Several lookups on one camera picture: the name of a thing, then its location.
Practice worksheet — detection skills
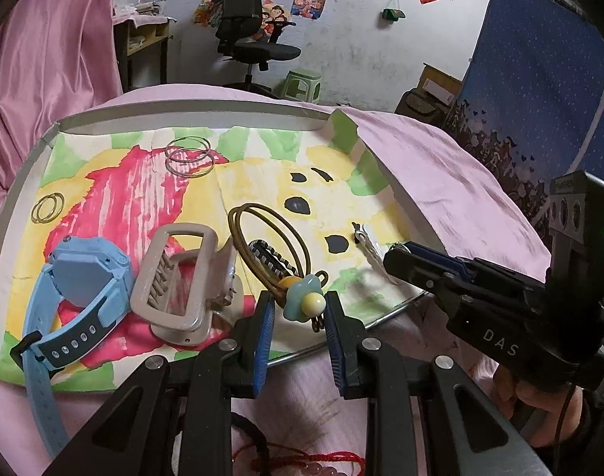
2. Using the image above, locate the black cable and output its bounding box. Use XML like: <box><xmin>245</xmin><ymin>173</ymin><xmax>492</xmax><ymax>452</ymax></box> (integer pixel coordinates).
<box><xmin>552</xmin><ymin>384</ymin><xmax>578</xmax><ymax>459</ymax></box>

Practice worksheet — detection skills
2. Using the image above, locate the wooden desk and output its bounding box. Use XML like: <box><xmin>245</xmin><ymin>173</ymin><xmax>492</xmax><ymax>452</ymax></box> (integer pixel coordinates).
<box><xmin>112</xmin><ymin>12</ymin><xmax>176</xmax><ymax>93</ymax></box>

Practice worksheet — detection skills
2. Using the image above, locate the flower charm hair tie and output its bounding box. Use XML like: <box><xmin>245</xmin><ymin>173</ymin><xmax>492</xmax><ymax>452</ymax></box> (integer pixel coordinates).
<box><xmin>227</xmin><ymin>202</ymin><xmax>329</xmax><ymax>331</ymax></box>

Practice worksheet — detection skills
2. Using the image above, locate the black office chair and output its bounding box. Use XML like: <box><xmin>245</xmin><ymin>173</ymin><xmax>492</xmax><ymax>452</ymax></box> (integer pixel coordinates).
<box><xmin>215</xmin><ymin>0</ymin><xmax>303</xmax><ymax>93</ymax></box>

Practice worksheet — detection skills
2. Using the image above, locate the cardboard box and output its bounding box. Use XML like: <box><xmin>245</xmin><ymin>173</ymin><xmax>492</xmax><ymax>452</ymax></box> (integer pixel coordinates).
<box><xmin>420</xmin><ymin>63</ymin><xmax>464</xmax><ymax>105</ymax></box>

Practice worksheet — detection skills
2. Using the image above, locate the blue starry cloth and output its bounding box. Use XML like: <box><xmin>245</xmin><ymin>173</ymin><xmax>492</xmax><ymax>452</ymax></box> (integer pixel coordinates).
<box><xmin>443</xmin><ymin>0</ymin><xmax>604</xmax><ymax>221</ymax></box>

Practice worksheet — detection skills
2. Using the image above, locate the grey shallow tray box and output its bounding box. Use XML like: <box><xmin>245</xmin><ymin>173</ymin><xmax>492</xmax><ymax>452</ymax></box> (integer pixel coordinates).
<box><xmin>0</xmin><ymin>99</ymin><xmax>432</xmax><ymax>388</ymax></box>

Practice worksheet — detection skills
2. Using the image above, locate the grey hair claw clip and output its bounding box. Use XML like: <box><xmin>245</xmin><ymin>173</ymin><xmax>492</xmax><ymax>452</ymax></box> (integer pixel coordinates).
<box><xmin>130</xmin><ymin>223</ymin><xmax>246</xmax><ymax>348</ymax></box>

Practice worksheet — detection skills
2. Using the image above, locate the stack of papers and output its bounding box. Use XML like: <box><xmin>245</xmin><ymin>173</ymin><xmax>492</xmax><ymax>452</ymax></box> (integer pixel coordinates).
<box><xmin>114</xmin><ymin>0</ymin><xmax>162</xmax><ymax>17</ymax></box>

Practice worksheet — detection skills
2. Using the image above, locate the black hair tie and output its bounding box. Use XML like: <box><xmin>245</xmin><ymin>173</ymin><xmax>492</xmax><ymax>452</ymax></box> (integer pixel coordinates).
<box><xmin>231</xmin><ymin>413</ymin><xmax>271</xmax><ymax>476</ymax></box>

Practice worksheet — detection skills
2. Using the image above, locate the white hair pin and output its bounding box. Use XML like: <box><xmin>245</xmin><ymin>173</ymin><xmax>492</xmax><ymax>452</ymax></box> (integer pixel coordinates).
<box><xmin>352</xmin><ymin>222</ymin><xmax>403</xmax><ymax>286</ymax></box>

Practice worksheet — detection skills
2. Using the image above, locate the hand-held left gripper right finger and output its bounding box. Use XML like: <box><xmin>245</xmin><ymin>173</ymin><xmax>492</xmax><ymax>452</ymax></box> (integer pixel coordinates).
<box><xmin>323</xmin><ymin>292</ymin><xmax>556</xmax><ymax>476</ymax></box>

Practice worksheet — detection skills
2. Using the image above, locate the cartoon figures poster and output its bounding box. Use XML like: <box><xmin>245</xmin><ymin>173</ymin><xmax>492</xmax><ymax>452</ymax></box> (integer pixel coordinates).
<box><xmin>255</xmin><ymin>0</ymin><xmax>298</xmax><ymax>43</ymax></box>

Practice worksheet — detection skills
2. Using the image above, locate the green plastic stool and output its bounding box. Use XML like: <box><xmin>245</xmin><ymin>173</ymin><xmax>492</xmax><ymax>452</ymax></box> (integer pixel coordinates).
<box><xmin>283</xmin><ymin>69</ymin><xmax>324</xmax><ymax>105</ymax></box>

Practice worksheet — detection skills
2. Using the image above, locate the colourful floral bag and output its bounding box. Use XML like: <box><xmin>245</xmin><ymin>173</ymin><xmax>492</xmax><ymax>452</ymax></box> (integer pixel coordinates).
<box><xmin>193</xmin><ymin>0</ymin><xmax>224</xmax><ymax>26</ymax></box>

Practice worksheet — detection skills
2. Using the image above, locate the red string bracelet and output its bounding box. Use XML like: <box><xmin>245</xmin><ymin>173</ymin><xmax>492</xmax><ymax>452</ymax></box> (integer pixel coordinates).
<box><xmin>233</xmin><ymin>443</ymin><xmax>367</xmax><ymax>476</ymax></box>

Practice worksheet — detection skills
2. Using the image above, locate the pink satin curtain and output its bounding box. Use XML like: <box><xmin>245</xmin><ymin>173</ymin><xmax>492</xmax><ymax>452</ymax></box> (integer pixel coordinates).
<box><xmin>0</xmin><ymin>0</ymin><xmax>130</xmax><ymax>202</ymax></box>

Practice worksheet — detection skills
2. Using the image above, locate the brown bag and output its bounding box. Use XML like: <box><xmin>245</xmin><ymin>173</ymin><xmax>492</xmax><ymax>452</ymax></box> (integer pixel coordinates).
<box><xmin>394</xmin><ymin>89</ymin><xmax>450</xmax><ymax>128</ymax></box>

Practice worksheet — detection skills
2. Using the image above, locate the painted paper sheet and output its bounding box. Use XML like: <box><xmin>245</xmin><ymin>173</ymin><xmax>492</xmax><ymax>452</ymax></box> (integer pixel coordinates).
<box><xmin>0</xmin><ymin>111</ymin><xmax>418</xmax><ymax>392</ymax></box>

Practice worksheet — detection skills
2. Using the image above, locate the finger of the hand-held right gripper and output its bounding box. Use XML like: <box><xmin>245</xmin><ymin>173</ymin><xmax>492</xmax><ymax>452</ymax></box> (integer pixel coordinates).
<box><xmin>383</xmin><ymin>247</ymin><xmax>486</xmax><ymax>309</ymax></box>
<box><xmin>405</xmin><ymin>240</ymin><xmax>549</xmax><ymax>304</ymax></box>

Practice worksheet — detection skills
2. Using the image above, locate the black white striped hair clip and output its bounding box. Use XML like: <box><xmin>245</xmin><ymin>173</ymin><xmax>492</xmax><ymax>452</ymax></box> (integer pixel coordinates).
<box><xmin>247</xmin><ymin>239</ymin><xmax>296</xmax><ymax>279</ymax></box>

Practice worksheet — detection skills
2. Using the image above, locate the person's right hand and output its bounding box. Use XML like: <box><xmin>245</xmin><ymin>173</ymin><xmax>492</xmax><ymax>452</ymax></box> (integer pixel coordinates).
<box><xmin>493</xmin><ymin>364</ymin><xmax>588</xmax><ymax>449</ymax></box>

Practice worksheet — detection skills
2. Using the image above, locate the small gold hoop earring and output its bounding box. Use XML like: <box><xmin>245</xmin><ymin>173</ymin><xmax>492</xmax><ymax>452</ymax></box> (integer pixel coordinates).
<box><xmin>39</xmin><ymin>192</ymin><xmax>65</xmax><ymax>219</ymax></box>
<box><xmin>31</xmin><ymin>195</ymin><xmax>58</xmax><ymax>223</ymax></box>

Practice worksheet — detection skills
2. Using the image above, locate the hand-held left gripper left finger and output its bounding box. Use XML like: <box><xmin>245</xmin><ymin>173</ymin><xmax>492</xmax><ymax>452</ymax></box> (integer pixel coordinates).
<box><xmin>41</xmin><ymin>290</ymin><xmax>278</xmax><ymax>476</ymax></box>

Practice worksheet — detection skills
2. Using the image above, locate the blue wrist watch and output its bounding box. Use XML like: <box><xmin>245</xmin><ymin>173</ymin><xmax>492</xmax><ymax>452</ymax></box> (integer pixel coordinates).
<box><xmin>9</xmin><ymin>235</ymin><xmax>135</xmax><ymax>459</ymax></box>

